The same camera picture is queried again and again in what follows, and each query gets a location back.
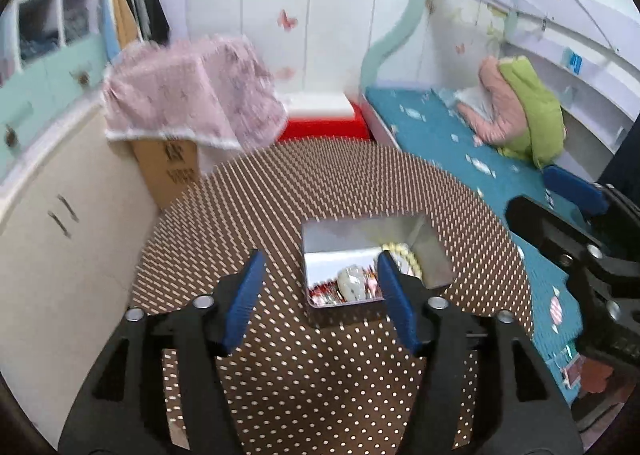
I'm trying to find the red bead bracelet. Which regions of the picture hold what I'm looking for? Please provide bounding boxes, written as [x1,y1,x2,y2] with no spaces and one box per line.
[310,282,346,307]

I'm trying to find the black metal tin box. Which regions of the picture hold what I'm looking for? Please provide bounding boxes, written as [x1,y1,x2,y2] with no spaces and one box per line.
[301,215,454,327]

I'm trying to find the cream cabinet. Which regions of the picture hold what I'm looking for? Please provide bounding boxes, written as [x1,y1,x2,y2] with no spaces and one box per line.
[0,100,168,378]

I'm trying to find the teal bed sheet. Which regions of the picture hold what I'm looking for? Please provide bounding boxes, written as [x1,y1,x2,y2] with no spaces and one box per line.
[362,87,603,408]

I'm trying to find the teal drawer unit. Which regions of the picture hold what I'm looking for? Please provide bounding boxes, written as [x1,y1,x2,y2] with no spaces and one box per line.
[0,32,110,168]

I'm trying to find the pink quilt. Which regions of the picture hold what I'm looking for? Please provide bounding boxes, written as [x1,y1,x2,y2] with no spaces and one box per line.
[457,56,531,146]

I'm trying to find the green quilt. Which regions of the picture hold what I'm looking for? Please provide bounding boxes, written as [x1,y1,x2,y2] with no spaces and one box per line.
[497,57,567,170]

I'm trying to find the yellow bead bracelet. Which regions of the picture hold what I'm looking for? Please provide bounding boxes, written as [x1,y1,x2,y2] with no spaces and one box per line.
[382,242,425,280]

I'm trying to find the pink checked cloth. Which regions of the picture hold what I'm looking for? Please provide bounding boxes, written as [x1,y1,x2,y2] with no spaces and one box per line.
[102,34,289,152]

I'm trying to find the cardboard box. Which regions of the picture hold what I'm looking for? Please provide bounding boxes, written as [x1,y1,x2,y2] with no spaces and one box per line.
[131,135,207,210]

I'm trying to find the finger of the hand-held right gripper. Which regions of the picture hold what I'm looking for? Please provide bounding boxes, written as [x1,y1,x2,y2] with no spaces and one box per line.
[543,164,640,237]
[505,195,640,337]

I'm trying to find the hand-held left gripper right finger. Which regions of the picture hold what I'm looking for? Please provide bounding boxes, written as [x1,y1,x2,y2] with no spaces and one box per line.
[376,251,585,455]

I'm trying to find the red and white box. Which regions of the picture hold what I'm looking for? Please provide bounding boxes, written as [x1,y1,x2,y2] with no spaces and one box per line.
[276,92,372,142]

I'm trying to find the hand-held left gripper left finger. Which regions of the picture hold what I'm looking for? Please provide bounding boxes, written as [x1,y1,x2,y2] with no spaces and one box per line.
[57,249,267,455]

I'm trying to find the pink bead bracelet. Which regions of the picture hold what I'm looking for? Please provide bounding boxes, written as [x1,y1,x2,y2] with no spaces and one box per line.
[364,266,383,297]

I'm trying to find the hanging clothes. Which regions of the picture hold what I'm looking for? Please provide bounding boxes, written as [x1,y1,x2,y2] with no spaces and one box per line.
[99,0,172,62]

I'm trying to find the white cubby shelf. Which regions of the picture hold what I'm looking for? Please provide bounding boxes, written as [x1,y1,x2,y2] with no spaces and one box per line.
[0,0,103,82]

